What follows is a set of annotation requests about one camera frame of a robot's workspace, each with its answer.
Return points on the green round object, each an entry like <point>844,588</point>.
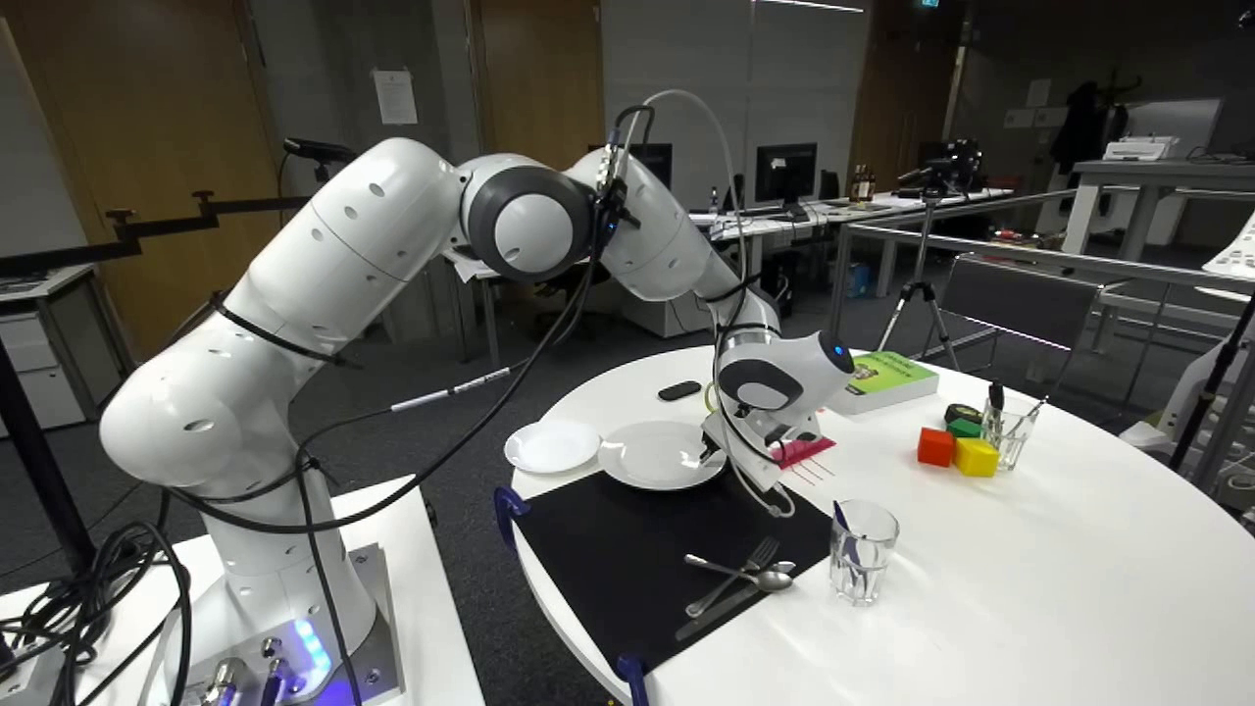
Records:
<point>960,420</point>

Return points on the red cube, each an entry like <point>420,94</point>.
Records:
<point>934,450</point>

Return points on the clear glass with pens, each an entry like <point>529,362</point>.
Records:
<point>1010,426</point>

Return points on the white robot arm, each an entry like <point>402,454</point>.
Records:
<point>207,412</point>

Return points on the green book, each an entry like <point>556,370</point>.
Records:
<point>879,383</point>

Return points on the pink rectangular block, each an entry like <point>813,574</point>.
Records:
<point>801,450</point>

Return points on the white robot base platform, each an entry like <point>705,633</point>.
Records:
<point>409,583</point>

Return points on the camera tripod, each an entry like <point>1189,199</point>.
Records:
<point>949,169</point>

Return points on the flat white paper plate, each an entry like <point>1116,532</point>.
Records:
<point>551,450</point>

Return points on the yellow cube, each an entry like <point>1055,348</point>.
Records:
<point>977,455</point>

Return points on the long white desk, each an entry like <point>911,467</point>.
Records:
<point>755,227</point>

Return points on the round white table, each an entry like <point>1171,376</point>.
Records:
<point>1078,578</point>

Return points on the clear drinking glass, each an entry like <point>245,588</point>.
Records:
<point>861,548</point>

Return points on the black mat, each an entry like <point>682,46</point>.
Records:
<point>618,553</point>

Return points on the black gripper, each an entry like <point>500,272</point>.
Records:
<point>742,439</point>

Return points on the white ceramic plate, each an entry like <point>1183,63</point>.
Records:
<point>660,455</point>

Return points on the right computer monitor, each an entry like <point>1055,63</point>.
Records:
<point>787,175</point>

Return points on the silver spoon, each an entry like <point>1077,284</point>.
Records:
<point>751,571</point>

